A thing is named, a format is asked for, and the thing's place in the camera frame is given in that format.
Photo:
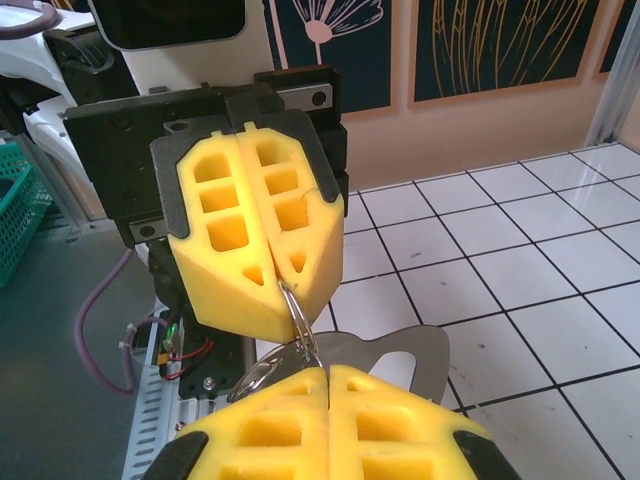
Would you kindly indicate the silver split keyring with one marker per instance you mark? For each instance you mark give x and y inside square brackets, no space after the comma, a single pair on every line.
[245,387]
[297,320]

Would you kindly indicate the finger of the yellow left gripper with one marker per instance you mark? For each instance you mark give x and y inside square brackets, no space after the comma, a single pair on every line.
[320,250]
[220,290]

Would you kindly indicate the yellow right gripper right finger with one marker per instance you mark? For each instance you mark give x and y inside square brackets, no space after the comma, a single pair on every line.
[425,440]

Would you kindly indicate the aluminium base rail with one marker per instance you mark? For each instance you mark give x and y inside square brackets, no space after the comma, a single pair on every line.
[195,415]

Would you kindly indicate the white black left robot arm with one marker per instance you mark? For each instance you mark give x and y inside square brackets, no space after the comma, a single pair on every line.
[30,60]

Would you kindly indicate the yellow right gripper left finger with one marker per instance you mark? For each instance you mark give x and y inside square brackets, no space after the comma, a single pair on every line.
[225,450]

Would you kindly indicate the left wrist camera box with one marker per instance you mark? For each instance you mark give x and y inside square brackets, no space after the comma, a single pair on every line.
[170,20]

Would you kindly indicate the aluminium corner post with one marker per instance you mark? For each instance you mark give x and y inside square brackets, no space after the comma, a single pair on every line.
[612,85]

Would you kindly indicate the green plastic basket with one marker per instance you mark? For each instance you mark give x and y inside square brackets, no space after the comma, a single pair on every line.
[20,215]

